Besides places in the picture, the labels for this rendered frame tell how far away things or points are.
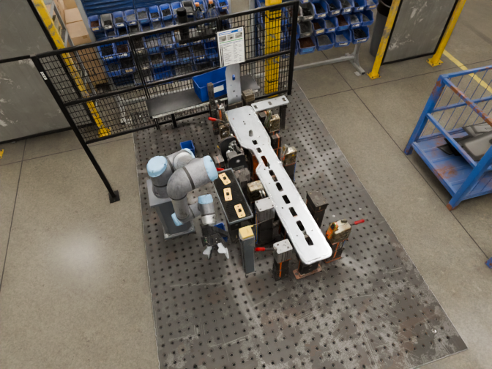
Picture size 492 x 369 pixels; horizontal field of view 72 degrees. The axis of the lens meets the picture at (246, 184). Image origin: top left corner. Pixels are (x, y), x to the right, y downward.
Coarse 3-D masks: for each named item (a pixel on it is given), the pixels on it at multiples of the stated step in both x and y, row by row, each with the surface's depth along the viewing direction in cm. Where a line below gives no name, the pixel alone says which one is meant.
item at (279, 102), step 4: (280, 96) 272; (284, 96) 272; (264, 100) 269; (268, 100) 269; (272, 100) 269; (276, 100) 269; (280, 100) 269; (252, 104) 267; (256, 104) 267; (260, 104) 267; (264, 104) 266; (268, 104) 266; (272, 104) 266; (276, 104) 266; (280, 104) 266; (284, 104) 266; (260, 108) 263; (264, 108) 263; (268, 108) 264
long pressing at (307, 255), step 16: (240, 112) 262; (240, 128) 250; (256, 128) 250; (240, 144) 240; (256, 144) 239; (272, 160) 229; (288, 176) 221; (272, 192) 213; (288, 192) 212; (288, 208) 205; (304, 208) 204; (288, 224) 198; (304, 224) 198; (304, 240) 191; (320, 240) 191; (304, 256) 185; (320, 256) 185
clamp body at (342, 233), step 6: (342, 222) 193; (342, 228) 188; (348, 228) 188; (336, 234) 187; (342, 234) 190; (348, 234) 193; (330, 240) 195; (336, 240) 193; (342, 240) 196; (330, 246) 200; (336, 246) 201; (342, 246) 205; (336, 252) 207; (330, 258) 212; (336, 258) 214
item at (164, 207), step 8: (152, 192) 204; (152, 200) 200; (160, 200) 200; (168, 200) 199; (160, 208) 203; (168, 208) 206; (160, 216) 212; (168, 216) 212; (168, 224) 218; (184, 224) 223; (192, 224) 233; (168, 232) 226; (176, 232) 228; (184, 232) 229; (192, 232) 231
